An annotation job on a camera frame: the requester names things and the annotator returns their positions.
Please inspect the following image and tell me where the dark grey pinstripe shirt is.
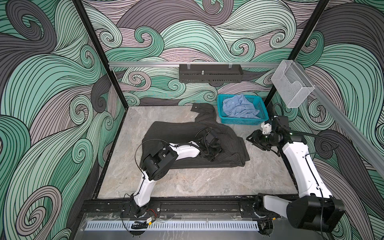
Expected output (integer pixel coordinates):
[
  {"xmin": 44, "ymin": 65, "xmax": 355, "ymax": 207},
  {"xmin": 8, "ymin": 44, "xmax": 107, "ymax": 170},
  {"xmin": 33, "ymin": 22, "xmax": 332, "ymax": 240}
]
[{"xmin": 140, "ymin": 104, "xmax": 250, "ymax": 169}]

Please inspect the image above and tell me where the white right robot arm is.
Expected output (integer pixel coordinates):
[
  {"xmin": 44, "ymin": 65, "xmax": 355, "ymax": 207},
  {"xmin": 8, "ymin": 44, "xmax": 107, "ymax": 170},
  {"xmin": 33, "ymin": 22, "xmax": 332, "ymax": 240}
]
[{"xmin": 247, "ymin": 130, "xmax": 346, "ymax": 233}]

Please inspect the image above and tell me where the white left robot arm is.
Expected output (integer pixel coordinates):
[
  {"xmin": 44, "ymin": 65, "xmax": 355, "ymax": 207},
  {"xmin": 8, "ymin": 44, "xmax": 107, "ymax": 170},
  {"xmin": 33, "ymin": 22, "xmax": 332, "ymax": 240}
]
[{"xmin": 130, "ymin": 133, "xmax": 223, "ymax": 217}]

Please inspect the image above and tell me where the light blue shirt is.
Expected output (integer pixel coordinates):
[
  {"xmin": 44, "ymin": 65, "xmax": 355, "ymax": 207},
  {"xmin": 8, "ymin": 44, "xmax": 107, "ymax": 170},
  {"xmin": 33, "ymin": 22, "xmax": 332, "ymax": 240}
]
[{"xmin": 222, "ymin": 95, "xmax": 260, "ymax": 119}]

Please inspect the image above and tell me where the teal plastic basket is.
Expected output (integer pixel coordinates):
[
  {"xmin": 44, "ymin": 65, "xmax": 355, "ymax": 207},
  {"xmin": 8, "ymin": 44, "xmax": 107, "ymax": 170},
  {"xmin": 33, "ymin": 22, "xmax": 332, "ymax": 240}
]
[{"xmin": 217, "ymin": 95, "xmax": 269, "ymax": 125}]

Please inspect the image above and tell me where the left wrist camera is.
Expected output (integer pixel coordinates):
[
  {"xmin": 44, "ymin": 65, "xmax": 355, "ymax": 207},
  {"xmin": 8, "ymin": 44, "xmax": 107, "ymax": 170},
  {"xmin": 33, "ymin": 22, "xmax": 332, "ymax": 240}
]
[{"xmin": 204, "ymin": 132, "xmax": 219, "ymax": 148}]

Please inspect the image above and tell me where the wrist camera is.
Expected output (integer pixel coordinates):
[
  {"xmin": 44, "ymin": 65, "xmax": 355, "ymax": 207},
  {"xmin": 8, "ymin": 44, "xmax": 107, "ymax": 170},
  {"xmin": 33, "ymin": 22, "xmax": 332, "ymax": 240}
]
[
  {"xmin": 204, "ymin": 132, "xmax": 219, "ymax": 148},
  {"xmin": 261, "ymin": 116, "xmax": 290, "ymax": 135}
]

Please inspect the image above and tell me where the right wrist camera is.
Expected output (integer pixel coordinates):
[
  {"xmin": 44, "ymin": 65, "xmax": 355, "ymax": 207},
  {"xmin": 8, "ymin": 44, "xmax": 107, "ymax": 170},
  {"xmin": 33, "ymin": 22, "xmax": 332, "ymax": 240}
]
[{"xmin": 261, "ymin": 116, "xmax": 290, "ymax": 135}]

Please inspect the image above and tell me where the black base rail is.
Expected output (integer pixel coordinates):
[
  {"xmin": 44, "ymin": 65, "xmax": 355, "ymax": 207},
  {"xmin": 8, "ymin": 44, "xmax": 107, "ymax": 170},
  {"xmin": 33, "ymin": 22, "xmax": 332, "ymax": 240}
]
[{"xmin": 81, "ymin": 195, "xmax": 282, "ymax": 221}]

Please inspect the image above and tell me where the clear plastic wall bin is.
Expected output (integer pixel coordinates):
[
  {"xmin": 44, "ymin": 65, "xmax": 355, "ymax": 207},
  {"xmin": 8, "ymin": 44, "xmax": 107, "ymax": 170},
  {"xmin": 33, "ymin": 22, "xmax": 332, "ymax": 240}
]
[{"xmin": 271, "ymin": 60, "xmax": 315, "ymax": 109}]

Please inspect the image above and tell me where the black perforated wall tray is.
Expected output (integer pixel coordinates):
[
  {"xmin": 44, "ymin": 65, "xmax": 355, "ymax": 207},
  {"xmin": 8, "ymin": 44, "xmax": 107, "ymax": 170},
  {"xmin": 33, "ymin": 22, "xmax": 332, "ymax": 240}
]
[{"xmin": 179, "ymin": 65, "xmax": 244, "ymax": 86}]

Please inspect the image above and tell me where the aluminium side wall rail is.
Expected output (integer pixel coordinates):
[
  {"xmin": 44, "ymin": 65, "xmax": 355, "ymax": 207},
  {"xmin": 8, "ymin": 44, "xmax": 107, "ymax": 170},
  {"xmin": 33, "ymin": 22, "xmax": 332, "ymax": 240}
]
[{"xmin": 299, "ymin": 65, "xmax": 384, "ymax": 177}]

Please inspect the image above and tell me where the white slotted cable duct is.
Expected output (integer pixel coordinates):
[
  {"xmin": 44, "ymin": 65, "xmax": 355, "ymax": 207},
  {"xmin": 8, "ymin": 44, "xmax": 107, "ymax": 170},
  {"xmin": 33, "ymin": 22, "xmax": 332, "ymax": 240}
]
[{"xmin": 85, "ymin": 220, "xmax": 259, "ymax": 232}]

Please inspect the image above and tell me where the black vertical frame post right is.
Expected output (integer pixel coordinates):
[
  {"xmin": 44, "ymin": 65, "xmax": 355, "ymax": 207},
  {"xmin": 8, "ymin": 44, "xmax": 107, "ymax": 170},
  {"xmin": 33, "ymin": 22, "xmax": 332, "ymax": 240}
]
[{"xmin": 264, "ymin": 0, "xmax": 329, "ymax": 110}]

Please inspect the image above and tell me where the black vertical frame post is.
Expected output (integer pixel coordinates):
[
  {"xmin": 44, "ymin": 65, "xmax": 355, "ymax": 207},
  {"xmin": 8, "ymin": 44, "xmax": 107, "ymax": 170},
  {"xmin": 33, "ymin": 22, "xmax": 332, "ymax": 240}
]
[
  {"xmin": 264, "ymin": 0, "xmax": 329, "ymax": 110},
  {"xmin": 73, "ymin": 0, "xmax": 129, "ymax": 111}
]

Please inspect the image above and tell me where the black vertical frame post left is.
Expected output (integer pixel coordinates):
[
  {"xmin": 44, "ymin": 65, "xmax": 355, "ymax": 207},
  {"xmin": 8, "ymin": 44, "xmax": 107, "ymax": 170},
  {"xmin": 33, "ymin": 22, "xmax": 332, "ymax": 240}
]
[{"xmin": 73, "ymin": 0, "xmax": 129, "ymax": 111}]

